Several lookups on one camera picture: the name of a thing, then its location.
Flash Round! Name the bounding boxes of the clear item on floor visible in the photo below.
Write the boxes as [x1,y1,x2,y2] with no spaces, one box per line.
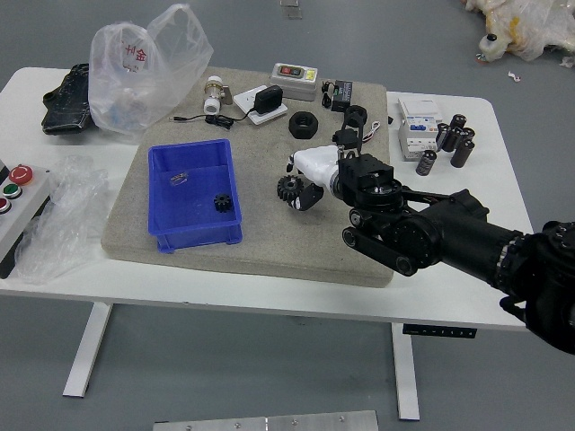
[278,0,305,20]

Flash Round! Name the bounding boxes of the crumpled clear plastic bag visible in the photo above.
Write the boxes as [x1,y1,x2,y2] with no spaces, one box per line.
[14,154,113,285]

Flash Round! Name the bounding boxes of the black case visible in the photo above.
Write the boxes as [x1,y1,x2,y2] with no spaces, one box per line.
[41,63,95,136]

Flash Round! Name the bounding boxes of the white table leg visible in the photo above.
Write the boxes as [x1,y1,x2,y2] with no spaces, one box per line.
[390,321,421,422]
[62,303,113,399]

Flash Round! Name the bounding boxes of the black module green terminal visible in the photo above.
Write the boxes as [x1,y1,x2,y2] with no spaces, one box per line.
[321,79,355,112]

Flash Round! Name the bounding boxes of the white plastic bag red print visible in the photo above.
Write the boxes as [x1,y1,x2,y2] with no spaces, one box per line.
[87,2,215,144]

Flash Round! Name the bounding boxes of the grey-brown mat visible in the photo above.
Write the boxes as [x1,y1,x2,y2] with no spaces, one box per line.
[101,66,395,288]

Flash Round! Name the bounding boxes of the big black gear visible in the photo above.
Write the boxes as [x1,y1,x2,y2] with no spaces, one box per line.
[276,175,305,206]

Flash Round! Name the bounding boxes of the blue plastic box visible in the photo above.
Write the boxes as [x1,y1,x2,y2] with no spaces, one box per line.
[146,137,244,255]

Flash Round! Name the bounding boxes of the black table control panel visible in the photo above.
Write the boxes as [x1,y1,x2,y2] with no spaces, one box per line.
[402,323,478,339]

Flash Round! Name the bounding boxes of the large dark brown capacitor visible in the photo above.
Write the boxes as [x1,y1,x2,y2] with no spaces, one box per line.
[451,137,476,168]

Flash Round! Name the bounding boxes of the grey push-button control box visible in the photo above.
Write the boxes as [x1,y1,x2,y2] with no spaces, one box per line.
[0,159,51,279]

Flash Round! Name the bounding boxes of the brass valve white fittings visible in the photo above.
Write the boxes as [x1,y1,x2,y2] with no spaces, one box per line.
[200,76,234,116]

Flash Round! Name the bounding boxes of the white wall socket plate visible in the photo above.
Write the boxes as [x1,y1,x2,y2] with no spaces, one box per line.
[232,84,288,126]

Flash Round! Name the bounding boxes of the black power adapter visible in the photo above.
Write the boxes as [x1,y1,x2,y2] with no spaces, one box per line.
[253,85,284,114]

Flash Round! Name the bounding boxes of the large black hex nut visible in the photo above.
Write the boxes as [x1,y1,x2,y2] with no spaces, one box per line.
[287,110,321,140]

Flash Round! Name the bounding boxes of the plush toy in plastic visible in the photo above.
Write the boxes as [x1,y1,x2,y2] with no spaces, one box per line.
[462,0,575,64]

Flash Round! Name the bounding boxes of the small black servo with wires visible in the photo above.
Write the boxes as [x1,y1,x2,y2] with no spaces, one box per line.
[332,119,385,152]

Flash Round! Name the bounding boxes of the small black round nut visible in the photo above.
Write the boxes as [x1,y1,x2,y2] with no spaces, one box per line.
[343,105,369,128]

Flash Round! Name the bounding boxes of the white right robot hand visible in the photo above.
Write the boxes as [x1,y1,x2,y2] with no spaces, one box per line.
[285,145,342,213]

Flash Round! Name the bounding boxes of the white circuit breaker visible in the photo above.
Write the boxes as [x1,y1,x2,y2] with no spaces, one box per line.
[396,97,444,163]

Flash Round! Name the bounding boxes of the black adapter cord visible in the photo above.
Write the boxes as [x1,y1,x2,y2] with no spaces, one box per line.
[169,110,255,132]

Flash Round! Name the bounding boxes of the grey switch box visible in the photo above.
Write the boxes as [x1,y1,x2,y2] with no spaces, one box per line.
[269,62,320,102]

